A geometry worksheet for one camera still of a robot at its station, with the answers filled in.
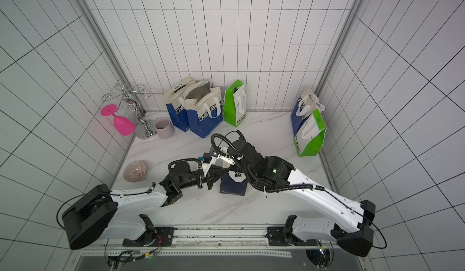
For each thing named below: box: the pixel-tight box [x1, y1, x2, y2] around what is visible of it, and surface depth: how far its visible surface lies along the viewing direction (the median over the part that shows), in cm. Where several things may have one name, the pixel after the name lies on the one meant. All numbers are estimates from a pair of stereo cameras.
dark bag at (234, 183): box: [219, 169, 248, 196], surface depth 74 cm
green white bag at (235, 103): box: [223, 79, 248, 128], surface depth 100 cm
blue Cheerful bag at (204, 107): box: [178, 79, 224, 139], surface depth 97 cm
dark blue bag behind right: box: [290, 93, 314, 137], surface depth 102 cm
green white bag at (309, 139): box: [293, 108, 327, 157], surface depth 88 cm
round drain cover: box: [122, 160, 149, 183], surface depth 91 cm
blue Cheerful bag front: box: [164, 77, 197, 132], surface depth 97 cm
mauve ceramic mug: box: [153, 117, 175, 139], surface depth 108 cm
